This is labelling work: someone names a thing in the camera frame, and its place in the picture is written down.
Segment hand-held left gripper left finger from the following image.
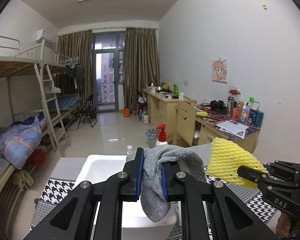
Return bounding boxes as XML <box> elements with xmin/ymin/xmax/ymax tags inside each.
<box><xmin>24</xmin><ymin>147</ymin><xmax>145</xmax><ymax>240</ymax></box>

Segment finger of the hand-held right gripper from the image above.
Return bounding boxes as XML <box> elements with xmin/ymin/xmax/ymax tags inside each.
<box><xmin>264</xmin><ymin>160</ymin><xmax>300</xmax><ymax>181</ymax></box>
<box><xmin>237</xmin><ymin>165</ymin><xmax>299</xmax><ymax>190</ymax></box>

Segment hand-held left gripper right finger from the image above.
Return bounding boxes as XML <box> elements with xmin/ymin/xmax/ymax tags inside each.
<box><xmin>162</xmin><ymin>162</ymin><xmax>280</xmax><ymax>240</ymax></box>

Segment grey knitted glove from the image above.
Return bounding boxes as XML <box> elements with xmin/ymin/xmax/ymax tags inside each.
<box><xmin>126</xmin><ymin>144</ymin><xmax>207</xmax><ymax>223</ymax></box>

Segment yellow foam fruit net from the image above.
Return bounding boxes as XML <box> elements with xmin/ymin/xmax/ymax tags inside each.
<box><xmin>207</xmin><ymin>137</ymin><xmax>268</xmax><ymax>190</ymax></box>

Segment white foam box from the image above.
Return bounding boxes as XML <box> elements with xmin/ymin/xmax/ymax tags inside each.
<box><xmin>76</xmin><ymin>154</ymin><xmax>178</xmax><ymax>240</ymax></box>

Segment person's right hand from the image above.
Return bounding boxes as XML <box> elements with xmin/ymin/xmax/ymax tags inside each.
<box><xmin>276</xmin><ymin>214</ymin><xmax>300</xmax><ymax>238</ymax></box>

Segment white pump bottle red top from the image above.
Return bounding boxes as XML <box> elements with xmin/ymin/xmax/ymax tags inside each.
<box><xmin>155</xmin><ymin>124</ymin><xmax>169</xmax><ymax>147</ymax></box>

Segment blue basin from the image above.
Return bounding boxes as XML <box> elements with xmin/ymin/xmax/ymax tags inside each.
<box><xmin>144</xmin><ymin>127</ymin><xmax>163</xmax><ymax>148</ymax></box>

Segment white printed papers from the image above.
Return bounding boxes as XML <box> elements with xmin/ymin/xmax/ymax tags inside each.
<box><xmin>216</xmin><ymin>120</ymin><xmax>250</xmax><ymax>138</ymax></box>

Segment wooden chair with smiley cutout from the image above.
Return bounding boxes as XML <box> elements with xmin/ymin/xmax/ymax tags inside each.
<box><xmin>174</xmin><ymin>100</ymin><xmax>197</xmax><ymax>147</ymax></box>

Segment group of toiletry bottles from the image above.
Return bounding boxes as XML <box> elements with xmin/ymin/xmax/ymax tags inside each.
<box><xmin>226</xmin><ymin>90</ymin><xmax>264</xmax><ymax>127</ymax></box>

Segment wooden desk with patterned top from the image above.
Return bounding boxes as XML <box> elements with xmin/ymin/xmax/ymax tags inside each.
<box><xmin>195</xmin><ymin>104</ymin><xmax>262</xmax><ymax>154</ymax></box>

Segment light wooden desk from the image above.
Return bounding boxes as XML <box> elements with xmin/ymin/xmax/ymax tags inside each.
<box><xmin>142</xmin><ymin>89</ymin><xmax>197</xmax><ymax>125</ymax></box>

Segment black headphones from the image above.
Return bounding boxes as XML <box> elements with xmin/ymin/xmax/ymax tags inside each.
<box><xmin>209</xmin><ymin>100</ymin><xmax>227</xmax><ymax>111</ymax></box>

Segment black folding chair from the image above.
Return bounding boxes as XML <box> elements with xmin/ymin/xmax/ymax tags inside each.
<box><xmin>77</xmin><ymin>94</ymin><xmax>98</xmax><ymax>129</ymax></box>

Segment black white houndstooth mat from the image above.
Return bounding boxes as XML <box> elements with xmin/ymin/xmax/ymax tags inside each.
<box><xmin>30</xmin><ymin>172</ymin><xmax>283</xmax><ymax>240</ymax></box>

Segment blue mattress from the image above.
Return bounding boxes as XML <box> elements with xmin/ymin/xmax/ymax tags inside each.
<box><xmin>46</xmin><ymin>95</ymin><xmax>80</xmax><ymax>113</ymax></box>

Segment glass balcony door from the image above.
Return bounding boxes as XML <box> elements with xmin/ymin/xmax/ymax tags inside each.
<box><xmin>92</xmin><ymin>32</ymin><xmax>127</xmax><ymax>112</ymax></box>

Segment brown curtain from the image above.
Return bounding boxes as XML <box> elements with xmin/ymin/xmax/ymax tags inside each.
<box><xmin>122</xmin><ymin>27</ymin><xmax>160</xmax><ymax>110</ymax></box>
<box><xmin>57</xmin><ymin>29</ymin><xmax>94</xmax><ymax>110</ymax></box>

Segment beige cloth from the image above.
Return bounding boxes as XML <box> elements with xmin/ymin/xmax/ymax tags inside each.
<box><xmin>14</xmin><ymin>170</ymin><xmax>34</xmax><ymax>189</ymax></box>

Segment dark hanging clothes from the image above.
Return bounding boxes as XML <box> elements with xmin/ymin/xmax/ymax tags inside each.
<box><xmin>64</xmin><ymin>64</ymin><xmax>85</xmax><ymax>90</ymax></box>

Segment blue plaid quilt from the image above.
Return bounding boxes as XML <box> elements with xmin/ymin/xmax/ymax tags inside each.
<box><xmin>0</xmin><ymin>116</ymin><xmax>49</xmax><ymax>169</ymax></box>

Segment white air conditioner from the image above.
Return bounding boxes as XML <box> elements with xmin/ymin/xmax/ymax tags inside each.
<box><xmin>36</xmin><ymin>29</ymin><xmax>53</xmax><ymax>46</ymax></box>

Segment white metal bunk bed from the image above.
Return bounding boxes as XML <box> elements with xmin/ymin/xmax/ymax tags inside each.
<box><xmin>0</xmin><ymin>34</ymin><xmax>82</xmax><ymax>205</ymax></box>

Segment cartoon wall poster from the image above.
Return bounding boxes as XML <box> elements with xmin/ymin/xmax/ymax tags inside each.
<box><xmin>211</xmin><ymin>59</ymin><xmax>228</xmax><ymax>83</ymax></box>

